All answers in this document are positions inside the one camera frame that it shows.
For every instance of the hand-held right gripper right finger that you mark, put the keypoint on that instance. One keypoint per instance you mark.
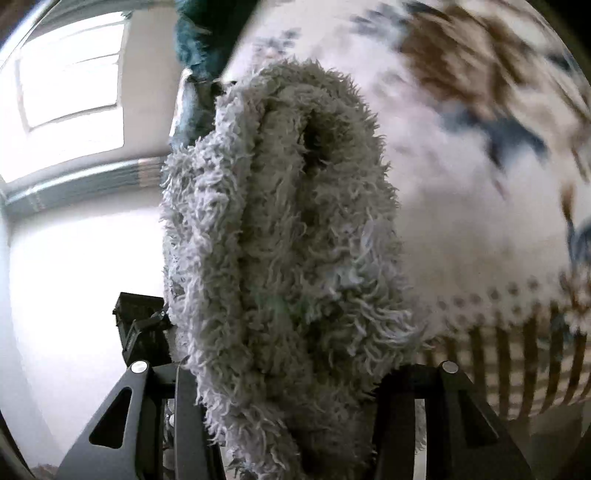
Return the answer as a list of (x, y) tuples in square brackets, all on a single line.
[(397, 406)]

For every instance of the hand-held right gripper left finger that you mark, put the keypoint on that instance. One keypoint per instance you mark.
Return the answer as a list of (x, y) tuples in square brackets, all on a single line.
[(184, 406)]

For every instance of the grey fluffy towel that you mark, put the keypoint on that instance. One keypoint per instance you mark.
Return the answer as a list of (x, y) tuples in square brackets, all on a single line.
[(286, 240)]

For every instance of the floral printed blanket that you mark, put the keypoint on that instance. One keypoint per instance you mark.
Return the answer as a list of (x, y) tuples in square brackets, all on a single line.
[(461, 184)]

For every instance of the window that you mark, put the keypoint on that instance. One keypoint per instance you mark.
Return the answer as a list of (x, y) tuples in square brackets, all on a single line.
[(74, 69)]

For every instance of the teal cloth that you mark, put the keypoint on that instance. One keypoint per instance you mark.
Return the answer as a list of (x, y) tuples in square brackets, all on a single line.
[(203, 37)]

